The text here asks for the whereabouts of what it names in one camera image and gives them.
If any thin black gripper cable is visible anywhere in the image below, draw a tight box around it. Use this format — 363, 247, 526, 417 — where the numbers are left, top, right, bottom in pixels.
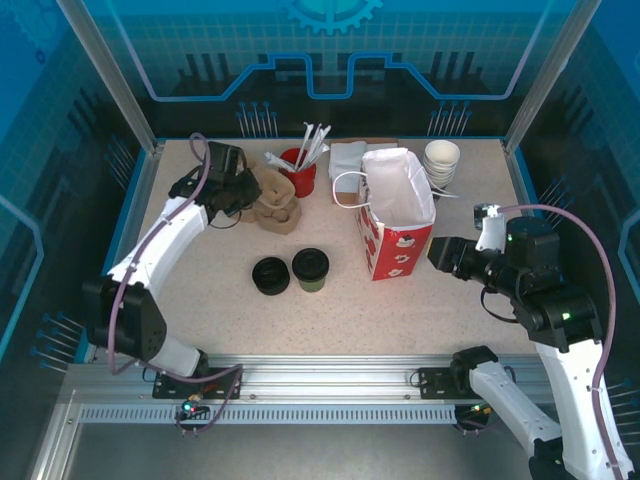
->
207, 209, 241, 231
479, 289, 521, 324

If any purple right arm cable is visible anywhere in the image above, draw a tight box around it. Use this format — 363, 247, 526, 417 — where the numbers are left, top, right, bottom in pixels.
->
452, 203, 631, 471

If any slotted grey cable duct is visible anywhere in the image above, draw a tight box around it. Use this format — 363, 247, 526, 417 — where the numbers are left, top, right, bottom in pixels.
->
79, 405, 459, 426

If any aluminium side rail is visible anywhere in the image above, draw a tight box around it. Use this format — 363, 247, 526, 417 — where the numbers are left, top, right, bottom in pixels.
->
82, 141, 167, 364

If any red metal bucket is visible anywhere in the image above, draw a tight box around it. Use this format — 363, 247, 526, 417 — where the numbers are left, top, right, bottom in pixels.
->
278, 147, 318, 199

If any aluminium frame post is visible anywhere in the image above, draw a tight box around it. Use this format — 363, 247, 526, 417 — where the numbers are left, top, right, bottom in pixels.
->
502, 0, 604, 156
57, 0, 166, 154

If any red white paper bag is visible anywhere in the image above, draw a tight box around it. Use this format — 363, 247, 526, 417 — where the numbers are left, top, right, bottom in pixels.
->
332, 147, 459, 283

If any small LED connector board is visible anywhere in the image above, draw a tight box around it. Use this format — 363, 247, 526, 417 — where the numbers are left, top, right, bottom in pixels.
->
174, 398, 209, 421
462, 402, 496, 421

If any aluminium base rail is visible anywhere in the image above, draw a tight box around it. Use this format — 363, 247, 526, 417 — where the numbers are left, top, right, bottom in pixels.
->
64, 353, 599, 407

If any brown cardboard napkin box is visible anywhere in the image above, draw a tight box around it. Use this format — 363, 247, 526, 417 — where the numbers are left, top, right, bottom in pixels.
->
328, 137, 401, 207

